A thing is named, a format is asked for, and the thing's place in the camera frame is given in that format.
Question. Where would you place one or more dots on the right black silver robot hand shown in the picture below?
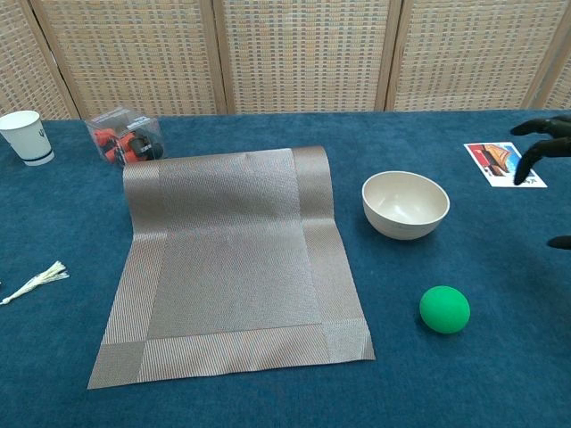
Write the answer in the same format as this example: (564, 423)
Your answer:
(546, 149)

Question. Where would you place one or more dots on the white bowl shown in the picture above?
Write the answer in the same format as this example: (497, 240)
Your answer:
(403, 209)

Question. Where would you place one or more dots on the green foam ball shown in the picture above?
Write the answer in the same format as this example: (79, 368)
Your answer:
(444, 310)

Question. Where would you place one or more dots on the brown woven placemat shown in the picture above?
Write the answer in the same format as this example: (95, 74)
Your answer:
(232, 267)

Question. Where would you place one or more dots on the colourful postcard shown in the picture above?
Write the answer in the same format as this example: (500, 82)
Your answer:
(490, 160)

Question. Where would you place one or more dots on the woven wooden folding screen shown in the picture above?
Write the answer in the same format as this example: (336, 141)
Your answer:
(303, 53)

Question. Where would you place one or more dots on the blue carpet table cover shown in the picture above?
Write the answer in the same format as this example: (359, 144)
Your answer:
(401, 379)

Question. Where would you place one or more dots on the clear box of red-black parts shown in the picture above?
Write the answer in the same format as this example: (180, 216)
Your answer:
(120, 138)

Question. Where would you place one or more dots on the tan bookmark with white tassel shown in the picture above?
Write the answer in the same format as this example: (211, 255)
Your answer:
(44, 276)

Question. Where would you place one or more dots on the white paper cup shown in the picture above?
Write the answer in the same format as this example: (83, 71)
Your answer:
(27, 138)

